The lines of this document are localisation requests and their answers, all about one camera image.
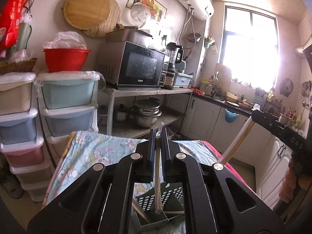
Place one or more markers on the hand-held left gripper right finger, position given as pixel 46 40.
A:
pixel 165 156

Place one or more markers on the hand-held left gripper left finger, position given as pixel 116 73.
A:
pixel 152 156

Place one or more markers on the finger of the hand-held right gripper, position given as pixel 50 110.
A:
pixel 265 121

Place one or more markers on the wooden chopstick pair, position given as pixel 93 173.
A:
pixel 158 190
pixel 174 212
pixel 139 209
pixel 235 146

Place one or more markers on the teal plastic utensil basket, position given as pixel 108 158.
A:
pixel 148 198

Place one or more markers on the person's right hand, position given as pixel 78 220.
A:
pixel 288 182

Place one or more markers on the steel cooking pot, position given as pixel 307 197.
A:
pixel 284 120

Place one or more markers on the knife block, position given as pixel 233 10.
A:
pixel 260 97

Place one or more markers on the blue hanging bin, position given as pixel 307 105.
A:
pixel 231 116

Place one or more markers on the stack of steel pots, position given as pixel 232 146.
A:
pixel 146 114

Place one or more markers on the white kitchen cabinets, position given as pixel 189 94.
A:
pixel 207 124

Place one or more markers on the printed cartoon blanket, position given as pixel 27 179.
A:
pixel 97 148

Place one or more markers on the metal shelf rack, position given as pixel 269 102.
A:
pixel 146 93

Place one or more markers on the kitchen window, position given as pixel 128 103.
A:
pixel 248 46

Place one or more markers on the blue dish tray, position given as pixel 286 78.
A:
pixel 183 79

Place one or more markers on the black microwave oven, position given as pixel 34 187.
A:
pixel 141 65

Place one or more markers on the black blender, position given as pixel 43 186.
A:
pixel 171 63

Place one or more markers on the green hanging holder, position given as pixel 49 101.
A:
pixel 209 42

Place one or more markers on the plastic drawer tower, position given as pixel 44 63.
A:
pixel 68 92
pixel 17 124

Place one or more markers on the hanging strainer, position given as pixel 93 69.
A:
pixel 192 40

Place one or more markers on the brown box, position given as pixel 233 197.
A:
pixel 126 37

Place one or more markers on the red plastic bowl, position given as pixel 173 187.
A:
pixel 65 61

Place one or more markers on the round straw mat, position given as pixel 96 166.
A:
pixel 114 19

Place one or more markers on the dark thermos jug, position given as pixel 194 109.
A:
pixel 11 186

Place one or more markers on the clear plastic bag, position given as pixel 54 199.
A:
pixel 64 40

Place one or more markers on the framed fruit picture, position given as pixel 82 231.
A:
pixel 156 2

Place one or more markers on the round bamboo tray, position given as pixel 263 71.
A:
pixel 86 8

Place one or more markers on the dark wicker basket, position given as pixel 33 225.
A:
pixel 17 67

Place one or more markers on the red plastic bag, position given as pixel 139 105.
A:
pixel 12 17

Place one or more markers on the aluminium vent duct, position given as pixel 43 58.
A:
pixel 301 50

